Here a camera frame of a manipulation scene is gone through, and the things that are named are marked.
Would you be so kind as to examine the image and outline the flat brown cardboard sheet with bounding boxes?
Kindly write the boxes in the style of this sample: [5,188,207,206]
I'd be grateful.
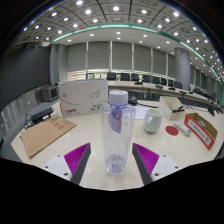
[19,114,78,159]

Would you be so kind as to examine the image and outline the black desk phone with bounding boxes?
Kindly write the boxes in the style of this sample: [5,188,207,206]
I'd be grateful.
[127,94,139,107]

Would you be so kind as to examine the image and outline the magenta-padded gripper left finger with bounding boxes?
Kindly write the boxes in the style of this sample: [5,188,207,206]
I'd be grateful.
[41,142,92,186]

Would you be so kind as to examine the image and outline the grey tube monitor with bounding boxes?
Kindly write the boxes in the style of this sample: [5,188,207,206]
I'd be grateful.
[40,85,60,103]

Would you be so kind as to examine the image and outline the long curved conference desk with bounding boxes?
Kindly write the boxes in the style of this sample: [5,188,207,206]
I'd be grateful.
[106,79,224,114]

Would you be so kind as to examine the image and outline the flat round red coaster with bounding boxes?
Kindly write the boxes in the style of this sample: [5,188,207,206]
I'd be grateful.
[165,125,180,137]

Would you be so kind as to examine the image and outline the brown box with red label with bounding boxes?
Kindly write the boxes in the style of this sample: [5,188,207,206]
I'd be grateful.
[183,112,219,151]

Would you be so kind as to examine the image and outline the white remote control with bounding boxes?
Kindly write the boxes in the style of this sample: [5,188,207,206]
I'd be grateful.
[173,120,193,138]

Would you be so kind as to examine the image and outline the white printed cardboard box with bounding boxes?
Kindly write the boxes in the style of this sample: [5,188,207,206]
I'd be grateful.
[57,78,110,119]

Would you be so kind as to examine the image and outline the row of black office chairs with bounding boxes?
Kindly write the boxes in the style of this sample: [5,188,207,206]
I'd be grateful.
[85,71,184,89]

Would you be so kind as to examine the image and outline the black stapler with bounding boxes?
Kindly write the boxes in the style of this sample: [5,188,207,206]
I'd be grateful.
[172,105,185,113]

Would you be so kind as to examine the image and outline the beige divided organizer tray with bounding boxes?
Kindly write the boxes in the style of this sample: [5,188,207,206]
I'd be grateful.
[157,95,187,122]

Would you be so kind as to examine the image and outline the round ceiling lights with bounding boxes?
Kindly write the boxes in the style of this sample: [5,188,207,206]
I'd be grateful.
[19,0,224,78]

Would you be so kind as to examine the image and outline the white ceramic mug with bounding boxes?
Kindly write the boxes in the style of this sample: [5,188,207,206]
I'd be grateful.
[143,108,164,134]

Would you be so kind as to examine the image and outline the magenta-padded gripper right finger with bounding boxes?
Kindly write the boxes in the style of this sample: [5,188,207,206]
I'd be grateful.
[131,143,183,186]

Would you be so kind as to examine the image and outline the thin dark cable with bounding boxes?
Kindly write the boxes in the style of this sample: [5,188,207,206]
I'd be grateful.
[184,104,210,113]

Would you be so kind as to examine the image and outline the black box device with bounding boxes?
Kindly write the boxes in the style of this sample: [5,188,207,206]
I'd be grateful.
[29,107,55,124]

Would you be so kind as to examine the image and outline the black microphone base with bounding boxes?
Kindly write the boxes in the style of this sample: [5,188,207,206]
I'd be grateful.
[207,105,217,117]

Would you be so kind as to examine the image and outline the clear plastic water bottle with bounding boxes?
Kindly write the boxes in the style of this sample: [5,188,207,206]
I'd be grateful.
[100,89,137,176]

